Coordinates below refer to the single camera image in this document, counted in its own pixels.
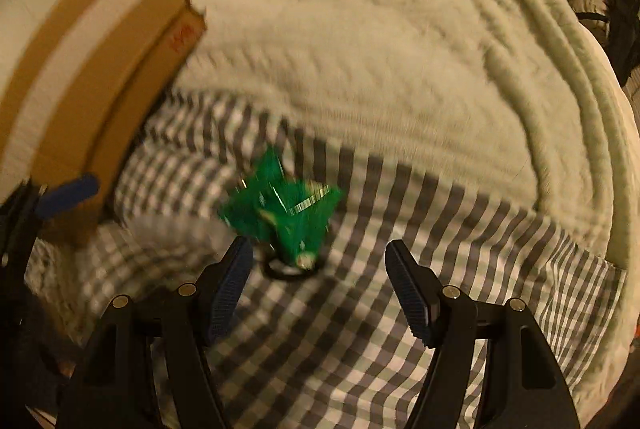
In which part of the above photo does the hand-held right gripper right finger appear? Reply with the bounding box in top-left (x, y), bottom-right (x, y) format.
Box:
top-left (385, 239), bottom-right (581, 429)

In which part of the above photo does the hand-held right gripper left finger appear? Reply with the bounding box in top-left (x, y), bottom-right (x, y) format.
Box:
top-left (55, 236), bottom-right (254, 429)

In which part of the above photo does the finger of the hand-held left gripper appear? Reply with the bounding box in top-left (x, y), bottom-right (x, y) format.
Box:
top-left (35, 174), bottom-right (99, 222)

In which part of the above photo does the green snack packet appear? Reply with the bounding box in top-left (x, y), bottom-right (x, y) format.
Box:
top-left (220, 146), bottom-right (346, 270)

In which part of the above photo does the brown cardboard box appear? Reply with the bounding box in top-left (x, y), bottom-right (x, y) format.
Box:
top-left (0, 0), bottom-right (208, 250)

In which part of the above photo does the grey checkered bedsheet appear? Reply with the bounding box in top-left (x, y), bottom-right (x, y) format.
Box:
top-left (25, 92), bottom-right (628, 429)

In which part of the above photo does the cream knitted blanket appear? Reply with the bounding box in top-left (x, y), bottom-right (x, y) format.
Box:
top-left (115, 0), bottom-right (636, 270)

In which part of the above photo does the black clothes pile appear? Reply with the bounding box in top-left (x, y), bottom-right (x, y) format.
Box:
top-left (605, 0), bottom-right (640, 85)

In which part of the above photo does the black hair tie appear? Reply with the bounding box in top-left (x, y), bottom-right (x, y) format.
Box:
top-left (260, 254), bottom-right (321, 282)

